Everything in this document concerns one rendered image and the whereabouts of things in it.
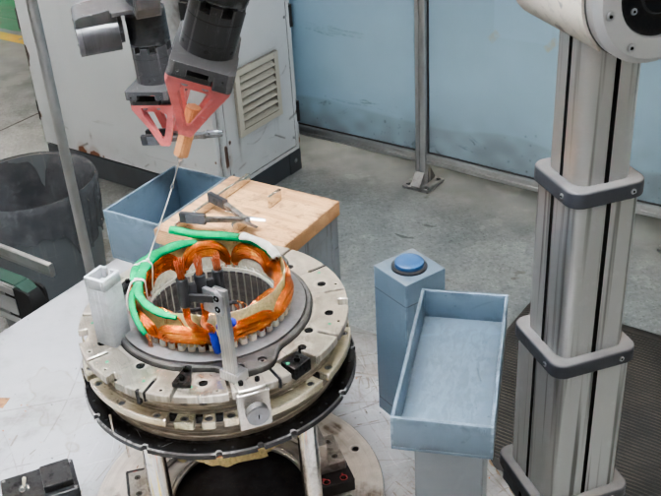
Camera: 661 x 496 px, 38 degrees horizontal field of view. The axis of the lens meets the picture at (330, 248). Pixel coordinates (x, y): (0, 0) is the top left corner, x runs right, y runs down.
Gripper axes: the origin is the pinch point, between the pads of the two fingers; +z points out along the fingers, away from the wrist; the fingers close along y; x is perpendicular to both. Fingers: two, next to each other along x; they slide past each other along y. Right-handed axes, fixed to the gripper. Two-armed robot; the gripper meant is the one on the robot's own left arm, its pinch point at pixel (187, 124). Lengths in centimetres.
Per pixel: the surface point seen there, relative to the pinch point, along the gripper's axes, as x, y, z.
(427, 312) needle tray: 35.1, -4.7, 19.9
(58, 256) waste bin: -25, -127, 120
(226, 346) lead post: 9.4, 14.6, 16.2
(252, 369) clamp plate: 12.9, 13.6, 19.3
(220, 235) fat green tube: 7.3, -6.8, 17.5
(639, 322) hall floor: 146, -134, 99
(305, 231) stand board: 19.8, -22.0, 23.7
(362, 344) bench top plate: 37, -30, 48
